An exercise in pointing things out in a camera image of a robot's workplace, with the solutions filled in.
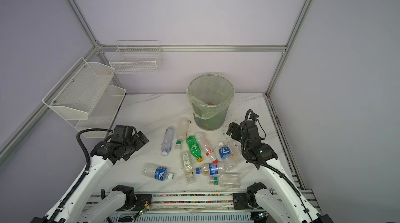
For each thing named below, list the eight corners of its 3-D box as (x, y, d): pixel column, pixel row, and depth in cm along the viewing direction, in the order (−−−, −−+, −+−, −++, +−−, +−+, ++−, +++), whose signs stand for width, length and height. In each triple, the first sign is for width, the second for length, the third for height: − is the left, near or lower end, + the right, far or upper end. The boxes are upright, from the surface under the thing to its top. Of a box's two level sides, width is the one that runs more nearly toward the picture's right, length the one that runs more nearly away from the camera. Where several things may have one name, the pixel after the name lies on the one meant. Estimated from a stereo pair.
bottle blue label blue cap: (195, 175, 83) (195, 173, 79) (196, 166, 86) (195, 163, 82) (224, 175, 83) (225, 173, 79) (223, 166, 86) (224, 163, 82)
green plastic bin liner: (189, 133, 98) (185, 107, 78) (191, 102, 115) (188, 74, 95) (230, 133, 98) (237, 107, 78) (226, 102, 115) (231, 74, 95)
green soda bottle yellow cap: (196, 164, 86) (196, 161, 83) (185, 140, 95) (185, 137, 92) (205, 160, 87) (205, 157, 84) (193, 137, 97) (193, 134, 94)
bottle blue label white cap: (226, 171, 84) (227, 168, 80) (215, 146, 94) (216, 142, 90) (235, 168, 86) (237, 165, 81) (224, 143, 95) (225, 139, 91)
